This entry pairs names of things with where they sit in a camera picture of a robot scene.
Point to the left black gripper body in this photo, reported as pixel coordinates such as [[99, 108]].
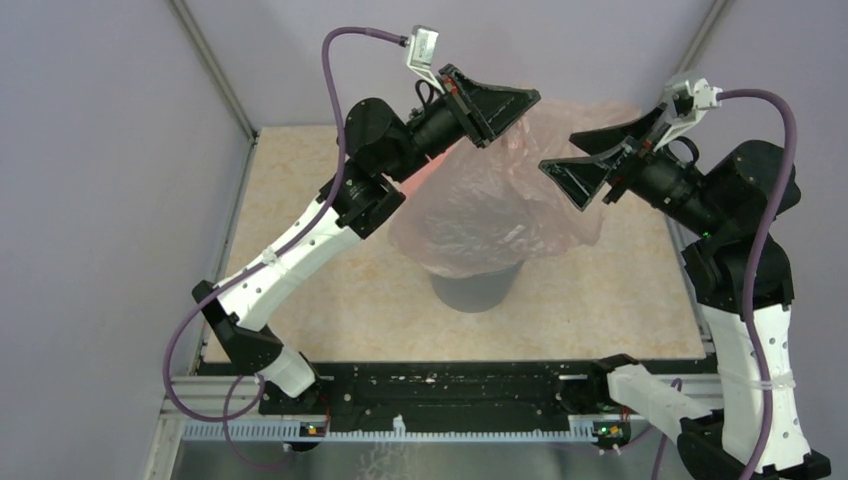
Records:
[[457, 98]]

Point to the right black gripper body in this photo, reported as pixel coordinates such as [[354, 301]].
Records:
[[654, 176]]

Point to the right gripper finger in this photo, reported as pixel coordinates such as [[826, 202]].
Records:
[[581, 179], [595, 142]]

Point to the translucent pink trash bag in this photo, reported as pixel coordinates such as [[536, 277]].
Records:
[[484, 210]]

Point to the pink cloth towel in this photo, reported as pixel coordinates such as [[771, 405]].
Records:
[[409, 186]]

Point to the grey plastic trash bin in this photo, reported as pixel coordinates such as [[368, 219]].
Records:
[[478, 293]]

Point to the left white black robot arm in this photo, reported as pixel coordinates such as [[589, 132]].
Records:
[[379, 150]]

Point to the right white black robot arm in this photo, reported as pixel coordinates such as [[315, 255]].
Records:
[[742, 280]]

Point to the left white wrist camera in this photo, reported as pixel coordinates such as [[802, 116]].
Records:
[[420, 49]]

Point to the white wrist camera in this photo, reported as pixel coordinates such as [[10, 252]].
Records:
[[420, 49], [688, 96]]

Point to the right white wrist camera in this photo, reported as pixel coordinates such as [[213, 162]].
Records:
[[688, 96]]

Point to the white toothed cable strip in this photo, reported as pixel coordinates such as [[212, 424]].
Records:
[[292, 431]]

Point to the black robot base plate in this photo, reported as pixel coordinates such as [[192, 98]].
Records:
[[451, 397]]

